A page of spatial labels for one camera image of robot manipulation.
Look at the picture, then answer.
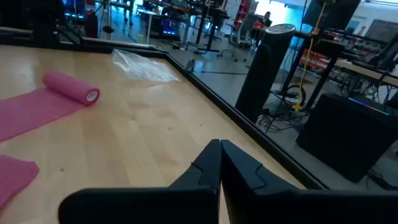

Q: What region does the red storage crate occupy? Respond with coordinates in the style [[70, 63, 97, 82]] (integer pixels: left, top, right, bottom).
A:
[[299, 49, 331, 74]]

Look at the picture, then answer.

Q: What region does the dark computer screen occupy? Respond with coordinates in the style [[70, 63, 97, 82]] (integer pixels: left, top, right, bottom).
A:
[[364, 19, 398, 45]]

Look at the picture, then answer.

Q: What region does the black table rim frame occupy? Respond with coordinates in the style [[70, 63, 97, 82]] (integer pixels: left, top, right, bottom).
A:
[[0, 26, 329, 191]]

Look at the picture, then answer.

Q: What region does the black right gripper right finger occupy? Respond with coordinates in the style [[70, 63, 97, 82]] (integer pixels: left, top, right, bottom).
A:
[[221, 139, 398, 224]]

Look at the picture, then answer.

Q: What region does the small black rim bracket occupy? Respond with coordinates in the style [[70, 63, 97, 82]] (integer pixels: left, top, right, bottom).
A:
[[184, 58, 197, 73]]

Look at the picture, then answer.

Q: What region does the grey office chair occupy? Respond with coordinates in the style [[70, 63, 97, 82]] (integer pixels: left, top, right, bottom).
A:
[[216, 13, 261, 63]]

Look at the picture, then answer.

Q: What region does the clear plastic zip bag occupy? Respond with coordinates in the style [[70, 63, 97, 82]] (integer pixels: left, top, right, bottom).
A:
[[111, 48, 181, 83]]

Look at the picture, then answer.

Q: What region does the black standing desk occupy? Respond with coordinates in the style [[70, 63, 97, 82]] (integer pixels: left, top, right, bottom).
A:
[[182, 2, 231, 54]]

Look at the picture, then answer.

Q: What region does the person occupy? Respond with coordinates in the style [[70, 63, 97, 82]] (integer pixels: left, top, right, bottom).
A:
[[260, 11, 274, 29]]

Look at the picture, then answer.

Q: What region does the black monitor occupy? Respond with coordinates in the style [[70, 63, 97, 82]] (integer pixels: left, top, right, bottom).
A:
[[302, 0, 362, 31]]

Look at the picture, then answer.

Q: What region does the black tower fan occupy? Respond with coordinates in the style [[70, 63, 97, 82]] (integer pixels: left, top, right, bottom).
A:
[[234, 23, 297, 124]]

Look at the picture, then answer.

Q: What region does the wooden workbench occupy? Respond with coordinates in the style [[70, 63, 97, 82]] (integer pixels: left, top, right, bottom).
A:
[[335, 58, 398, 88]]

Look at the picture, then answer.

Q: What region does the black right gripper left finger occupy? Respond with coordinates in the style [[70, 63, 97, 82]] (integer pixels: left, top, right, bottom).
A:
[[58, 139, 222, 224]]

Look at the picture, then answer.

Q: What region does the pink bandage roll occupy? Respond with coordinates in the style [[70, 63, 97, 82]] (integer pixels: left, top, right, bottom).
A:
[[0, 70, 101, 210]]

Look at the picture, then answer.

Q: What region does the black computer case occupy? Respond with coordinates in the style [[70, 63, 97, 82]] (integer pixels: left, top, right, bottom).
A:
[[295, 92, 398, 184]]

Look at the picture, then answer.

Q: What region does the yellow cable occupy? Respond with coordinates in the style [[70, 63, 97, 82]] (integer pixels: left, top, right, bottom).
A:
[[291, 1, 326, 111]]

